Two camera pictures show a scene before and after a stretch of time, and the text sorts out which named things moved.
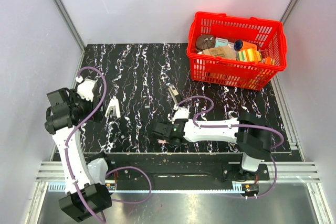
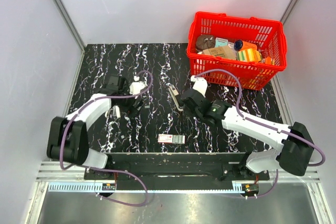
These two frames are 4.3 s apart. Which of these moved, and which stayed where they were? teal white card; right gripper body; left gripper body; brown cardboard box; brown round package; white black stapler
Moved: right gripper body; left gripper body
Stayed: teal white card; brown cardboard box; white black stapler; brown round package
